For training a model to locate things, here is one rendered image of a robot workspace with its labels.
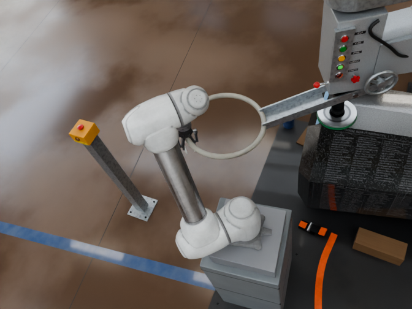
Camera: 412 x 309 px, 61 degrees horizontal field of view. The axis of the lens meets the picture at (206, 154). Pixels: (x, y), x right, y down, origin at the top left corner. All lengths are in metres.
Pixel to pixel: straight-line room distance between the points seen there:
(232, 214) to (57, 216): 2.14
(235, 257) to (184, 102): 0.84
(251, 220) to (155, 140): 0.56
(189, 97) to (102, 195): 2.18
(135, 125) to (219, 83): 2.54
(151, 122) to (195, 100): 0.17
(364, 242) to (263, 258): 1.03
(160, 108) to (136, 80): 2.85
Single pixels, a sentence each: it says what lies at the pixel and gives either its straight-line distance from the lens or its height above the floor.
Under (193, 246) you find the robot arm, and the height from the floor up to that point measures 1.12.
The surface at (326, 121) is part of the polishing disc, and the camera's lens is 2.11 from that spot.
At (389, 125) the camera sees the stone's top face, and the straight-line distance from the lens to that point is 2.17.
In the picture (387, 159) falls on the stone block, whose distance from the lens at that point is 2.16.
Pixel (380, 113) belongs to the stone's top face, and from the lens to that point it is 2.22.
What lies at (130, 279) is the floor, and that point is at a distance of 2.84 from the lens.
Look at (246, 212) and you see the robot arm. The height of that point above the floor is 1.16.
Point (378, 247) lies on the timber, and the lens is 2.61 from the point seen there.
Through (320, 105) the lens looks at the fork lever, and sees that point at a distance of 1.97.
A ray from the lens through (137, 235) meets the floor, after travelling 2.94.
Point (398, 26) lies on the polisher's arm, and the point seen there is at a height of 1.44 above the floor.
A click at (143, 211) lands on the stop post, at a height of 0.03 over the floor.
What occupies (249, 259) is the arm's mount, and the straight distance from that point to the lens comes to 1.72.
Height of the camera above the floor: 2.52
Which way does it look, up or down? 54 degrees down
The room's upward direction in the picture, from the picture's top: 19 degrees counter-clockwise
